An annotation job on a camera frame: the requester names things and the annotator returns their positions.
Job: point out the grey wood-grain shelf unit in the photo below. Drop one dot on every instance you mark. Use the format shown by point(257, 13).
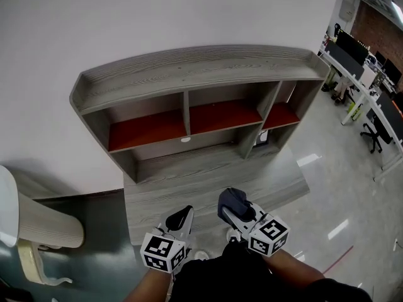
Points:
point(189, 71)

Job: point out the white floor power socket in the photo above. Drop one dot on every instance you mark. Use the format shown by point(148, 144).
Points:
point(395, 244)

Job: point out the person's right forearm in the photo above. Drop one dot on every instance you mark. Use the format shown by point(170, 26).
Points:
point(292, 269)

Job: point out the large black monitor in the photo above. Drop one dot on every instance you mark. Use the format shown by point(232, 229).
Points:
point(352, 46)

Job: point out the long white office desk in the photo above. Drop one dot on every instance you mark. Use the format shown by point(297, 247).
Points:
point(362, 87)

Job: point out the bright green bag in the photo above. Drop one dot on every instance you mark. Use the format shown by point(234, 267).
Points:
point(355, 112)

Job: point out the framed tree picture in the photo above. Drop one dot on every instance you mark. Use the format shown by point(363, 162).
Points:
point(261, 138)

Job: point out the ceiling light panel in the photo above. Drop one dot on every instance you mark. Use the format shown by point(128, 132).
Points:
point(397, 7)

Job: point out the ornate curved-leg chair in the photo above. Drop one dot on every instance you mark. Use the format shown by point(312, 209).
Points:
point(30, 263)

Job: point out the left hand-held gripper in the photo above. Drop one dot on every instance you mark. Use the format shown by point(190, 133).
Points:
point(162, 252)

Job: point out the black office chair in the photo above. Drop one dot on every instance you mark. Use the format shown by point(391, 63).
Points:
point(379, 135)

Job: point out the dark blue cloth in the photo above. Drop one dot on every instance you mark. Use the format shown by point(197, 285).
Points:
point(230, 200)

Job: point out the person's black shirt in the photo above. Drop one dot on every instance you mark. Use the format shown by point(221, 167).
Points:
point(236, 278)

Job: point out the white wall electrical box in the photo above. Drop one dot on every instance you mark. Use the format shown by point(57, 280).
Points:
point(346, 8)

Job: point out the person's right white shoe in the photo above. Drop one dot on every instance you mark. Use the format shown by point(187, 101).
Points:
point(233, 234)

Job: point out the person's left white shoe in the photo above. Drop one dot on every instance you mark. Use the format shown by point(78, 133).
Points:
point(201, 255)

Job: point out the person's white shoe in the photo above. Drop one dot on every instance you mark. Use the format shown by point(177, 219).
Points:
point(201, 255)
point(233, 234)

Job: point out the person's left forearm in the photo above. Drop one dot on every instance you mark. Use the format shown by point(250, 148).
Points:
point(148, 286)

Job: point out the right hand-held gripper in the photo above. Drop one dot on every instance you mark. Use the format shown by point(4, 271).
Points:
point(267, 238)

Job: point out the black desk divider panel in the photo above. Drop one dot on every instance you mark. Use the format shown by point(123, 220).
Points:
point(390, 109)
point(343, 58)

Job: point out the white round pedestal table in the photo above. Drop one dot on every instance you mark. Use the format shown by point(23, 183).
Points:
point(47, 225)

